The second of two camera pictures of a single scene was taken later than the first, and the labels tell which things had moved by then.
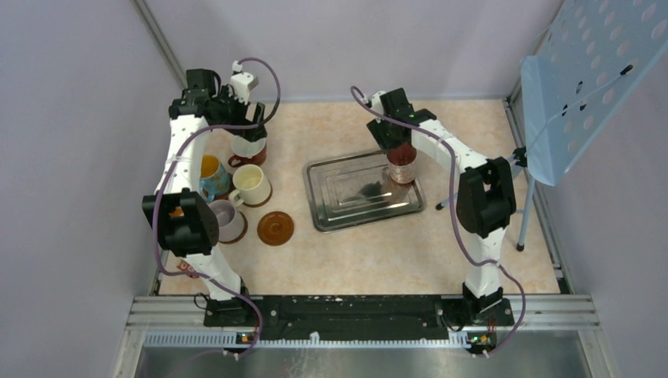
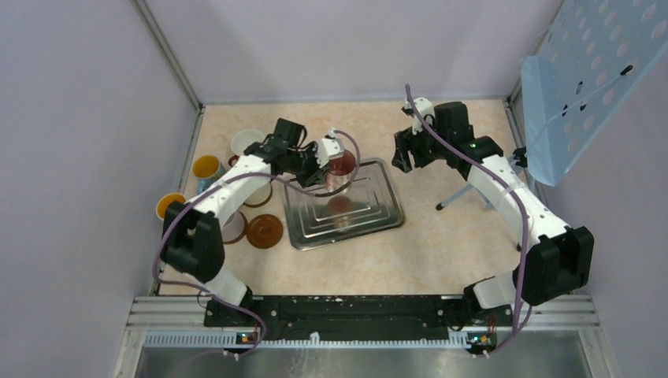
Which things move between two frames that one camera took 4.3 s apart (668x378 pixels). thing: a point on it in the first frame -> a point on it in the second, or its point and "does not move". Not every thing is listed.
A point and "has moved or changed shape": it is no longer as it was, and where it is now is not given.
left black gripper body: x=231 y=110 -> x=304 y=164
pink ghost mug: x=402 y=161 has moved or changed shape
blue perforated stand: x=590 y=56 does not move
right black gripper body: x=384 y=133 -> x=424 y=149
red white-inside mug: x=248 y=152 does not move
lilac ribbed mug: x=230 y=221 does not move
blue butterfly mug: x=215 y=179 does not move
